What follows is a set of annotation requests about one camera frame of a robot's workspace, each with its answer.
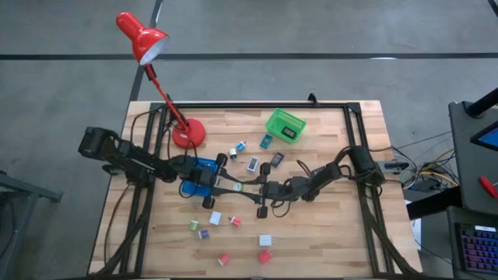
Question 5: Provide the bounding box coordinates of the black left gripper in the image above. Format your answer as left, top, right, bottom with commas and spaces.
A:
192, 153, 248, 209

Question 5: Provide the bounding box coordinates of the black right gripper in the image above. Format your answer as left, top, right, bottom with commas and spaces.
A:
238, 163, 296, 219

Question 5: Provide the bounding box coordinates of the blue plastic basket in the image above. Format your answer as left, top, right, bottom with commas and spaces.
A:
179, 155, 219, 198

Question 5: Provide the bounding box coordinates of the green plastic basket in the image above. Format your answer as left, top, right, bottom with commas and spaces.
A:
265, 107, 307, 144

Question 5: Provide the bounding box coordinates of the red desk lamp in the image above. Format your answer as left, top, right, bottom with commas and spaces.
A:
115, 11, 207, 149

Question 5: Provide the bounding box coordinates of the white paper sheet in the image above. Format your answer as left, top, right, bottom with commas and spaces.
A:
404, 200, 423, 252

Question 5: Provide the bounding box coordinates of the grey metal table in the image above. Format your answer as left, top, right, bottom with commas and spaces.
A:
0, 170, 63, 273

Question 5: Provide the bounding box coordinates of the black operator console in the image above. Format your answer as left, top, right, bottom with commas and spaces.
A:
447, 87, 498, 280

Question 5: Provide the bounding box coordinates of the backlit keyboard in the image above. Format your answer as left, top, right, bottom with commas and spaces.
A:
454, 223, 498, 275

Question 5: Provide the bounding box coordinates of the monitor with blue screen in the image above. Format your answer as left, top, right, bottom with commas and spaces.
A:
470, 120, 498, 152

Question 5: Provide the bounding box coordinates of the black table frame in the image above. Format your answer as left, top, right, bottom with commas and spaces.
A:
93, 101, 421, 278

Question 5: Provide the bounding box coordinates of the red handled tool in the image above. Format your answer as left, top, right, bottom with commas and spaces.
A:
478, 175, 498, 199

